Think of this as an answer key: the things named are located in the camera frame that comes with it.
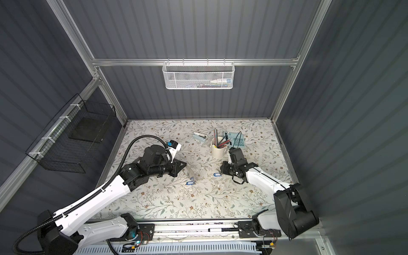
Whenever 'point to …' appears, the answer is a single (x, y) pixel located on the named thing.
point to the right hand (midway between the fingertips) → (223, 168)
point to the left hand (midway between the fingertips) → (187, 164)
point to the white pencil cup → (218, 152)
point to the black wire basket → (70, 143)
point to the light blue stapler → (199, 137)
